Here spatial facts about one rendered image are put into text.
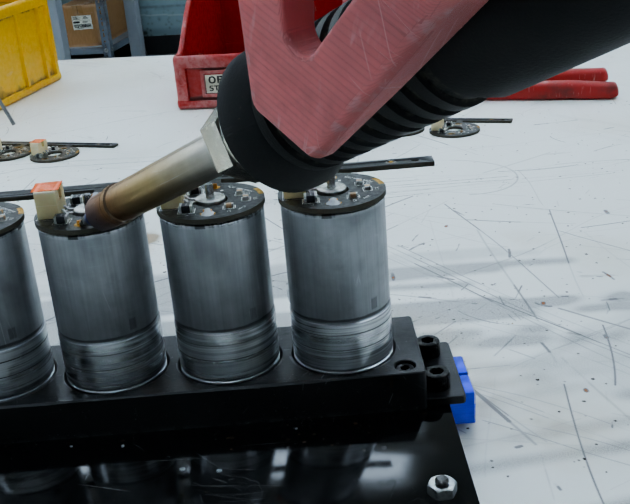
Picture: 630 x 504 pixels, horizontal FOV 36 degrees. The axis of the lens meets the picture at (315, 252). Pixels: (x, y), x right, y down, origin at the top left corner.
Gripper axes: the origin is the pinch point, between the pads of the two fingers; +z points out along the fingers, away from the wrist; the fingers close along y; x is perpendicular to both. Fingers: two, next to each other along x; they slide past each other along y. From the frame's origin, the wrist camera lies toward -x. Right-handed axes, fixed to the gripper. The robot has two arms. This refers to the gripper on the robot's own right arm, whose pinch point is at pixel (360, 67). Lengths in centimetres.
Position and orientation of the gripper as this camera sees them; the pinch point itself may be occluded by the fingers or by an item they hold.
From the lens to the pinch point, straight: 14.5
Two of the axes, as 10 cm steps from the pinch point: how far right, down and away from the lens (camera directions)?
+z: -2.8, 7.0, 6.5
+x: 6.7, 6.3, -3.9
